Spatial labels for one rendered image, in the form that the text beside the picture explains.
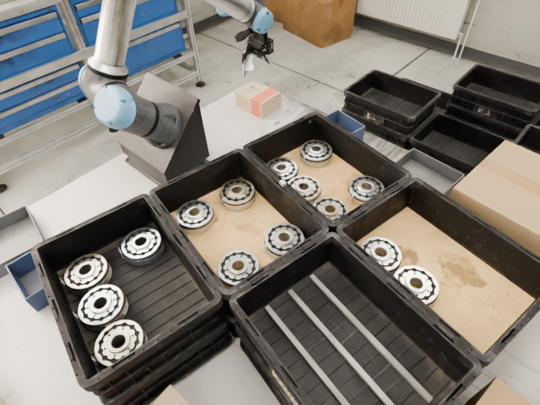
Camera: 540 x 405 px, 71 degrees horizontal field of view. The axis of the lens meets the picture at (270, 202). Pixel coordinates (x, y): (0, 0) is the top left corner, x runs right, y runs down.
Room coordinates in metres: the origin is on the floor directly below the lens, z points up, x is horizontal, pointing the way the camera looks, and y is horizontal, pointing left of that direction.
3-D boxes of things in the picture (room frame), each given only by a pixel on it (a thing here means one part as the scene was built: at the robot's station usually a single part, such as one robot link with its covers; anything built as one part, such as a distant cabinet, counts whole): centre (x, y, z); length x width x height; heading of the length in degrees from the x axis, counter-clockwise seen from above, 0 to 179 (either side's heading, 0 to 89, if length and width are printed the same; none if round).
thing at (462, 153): (1.41, -0.94, 0.31); 0.40 x 0.30 x 0.34; 45
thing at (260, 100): (1.45, 0.03, 0.74); 0.16 x 0.12 x 0.07; 45
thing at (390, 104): (1.69, -0.65, 0.37); 0.40 x 0.30 x 0.45; 45
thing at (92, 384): (0.47, 0.34, 0.92); 0.40 x 0.30 x 0.02; 34
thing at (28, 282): (0.63, 0.63, 0.74); 0.20 x 0.15 x 0.07; 132
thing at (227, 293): (0.64, 0.09, 0.92); 0.40 x 0.30 x 0.02; 34
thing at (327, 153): (0.94, -0.16, 0.86); 0.10 x 0.10 x 0.01
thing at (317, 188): (0.77, -0.10, 0.86); 0.10 x 0.10 x 0.01
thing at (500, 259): (0.48, -0.38, 0.87); 0.40 x 0.30 x 0.11; 34
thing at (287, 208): (0.64, 0.09, 0.87); 0.40 x 0.30 x 0.11; 34
